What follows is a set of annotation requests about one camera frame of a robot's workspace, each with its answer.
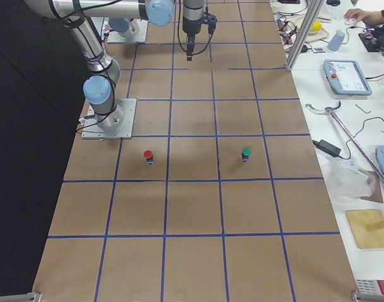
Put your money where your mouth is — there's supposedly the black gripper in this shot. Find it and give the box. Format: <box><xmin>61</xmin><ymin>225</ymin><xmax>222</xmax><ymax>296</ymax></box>
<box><xmin>186</xmin><ymin>35</ymin><xmax>195</xmax><ymax>61</ymax></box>

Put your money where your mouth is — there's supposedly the red push button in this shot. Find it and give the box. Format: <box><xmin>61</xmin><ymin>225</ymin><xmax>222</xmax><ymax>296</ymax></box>
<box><xmin>143</xmin><ymin>150</ymin><xmax>154</xmax><ymax>164</ymax></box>

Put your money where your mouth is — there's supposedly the green push button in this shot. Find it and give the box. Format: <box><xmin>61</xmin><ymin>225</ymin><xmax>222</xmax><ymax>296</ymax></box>
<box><xmin>241</xmin><ymin>147</ymin><xmax>252</xmax><ymax>162</ymax></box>

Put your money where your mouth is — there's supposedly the person hand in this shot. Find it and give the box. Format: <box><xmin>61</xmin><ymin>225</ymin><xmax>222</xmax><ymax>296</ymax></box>
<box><xmin>344</xmin><ymin>8</ymin><xmax>370</xmax><ymax>22</ymax></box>

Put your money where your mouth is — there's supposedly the beige tray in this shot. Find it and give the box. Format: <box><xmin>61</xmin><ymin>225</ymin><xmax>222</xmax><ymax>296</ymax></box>
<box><xmin>305</xmin><ymin>28</ymin><xmax>329</xmax><ymax>43</ymax></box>

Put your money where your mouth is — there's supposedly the yellow lemon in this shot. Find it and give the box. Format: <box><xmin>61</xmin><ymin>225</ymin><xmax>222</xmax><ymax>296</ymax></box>
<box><xmin>310</xmin><ymin>21</ymin><xmax>322</xmax><ymax>33</ymax></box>

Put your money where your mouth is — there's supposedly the blue plastic cup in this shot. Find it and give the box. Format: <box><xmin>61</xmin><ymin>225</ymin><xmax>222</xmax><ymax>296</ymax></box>
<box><xmin>326</xmin><ymin>30</ymin><xmax>346</xmax><ymax>52</ymax></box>

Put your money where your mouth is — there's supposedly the metal grabber stick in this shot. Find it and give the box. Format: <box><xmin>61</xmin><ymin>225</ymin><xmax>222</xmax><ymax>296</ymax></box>
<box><xmin>305</xmin><ymin>101</ymin><xmax>384</xmax><ymax>184</ymax></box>

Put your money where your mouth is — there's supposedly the black power adapter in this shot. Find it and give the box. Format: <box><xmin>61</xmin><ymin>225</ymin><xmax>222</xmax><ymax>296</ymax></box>
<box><xmin>315</xmin><ymin>140</ymin><xmax>341</xmax><ymax>157</ymax></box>

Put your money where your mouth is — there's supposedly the clear plastic bag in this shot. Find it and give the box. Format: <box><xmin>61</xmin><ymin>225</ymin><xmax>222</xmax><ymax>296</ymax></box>
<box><xmin>321</xmin><ymin>158</ymin><xmax>376</xmax><ymax>203</ymax></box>

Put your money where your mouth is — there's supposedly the wooden board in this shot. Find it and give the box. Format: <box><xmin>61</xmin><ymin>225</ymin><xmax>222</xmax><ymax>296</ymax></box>
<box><xmin>346</xmin><ymin>210</ymin><xmax>384</xmax><ymax>249</ymax></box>

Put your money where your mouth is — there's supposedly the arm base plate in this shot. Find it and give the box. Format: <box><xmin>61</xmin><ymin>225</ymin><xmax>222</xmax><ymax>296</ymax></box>
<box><xmin>108</xmin><ymin>18</ymin><xmax>148</xmax><ymax>44</ymax></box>
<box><xmin>81</xmin><ymin>99</ymin><xmax>137</xmax><ymax>139</ymax></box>

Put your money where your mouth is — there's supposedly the aluminium frame post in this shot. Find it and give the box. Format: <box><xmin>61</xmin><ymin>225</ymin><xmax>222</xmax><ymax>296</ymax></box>
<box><xmin>285</xmin><ymin>0</ymin><xmax>323</xmax><ymax>72</ymax></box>

